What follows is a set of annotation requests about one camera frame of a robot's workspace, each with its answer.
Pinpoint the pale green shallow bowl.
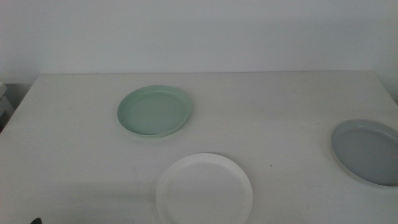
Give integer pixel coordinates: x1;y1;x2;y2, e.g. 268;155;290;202
116;85;193;138

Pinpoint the white shallow bowl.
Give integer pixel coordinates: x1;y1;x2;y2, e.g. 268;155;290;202
155;152;254;224

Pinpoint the grey shallow bowl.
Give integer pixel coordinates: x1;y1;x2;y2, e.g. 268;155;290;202
330;118;398;188

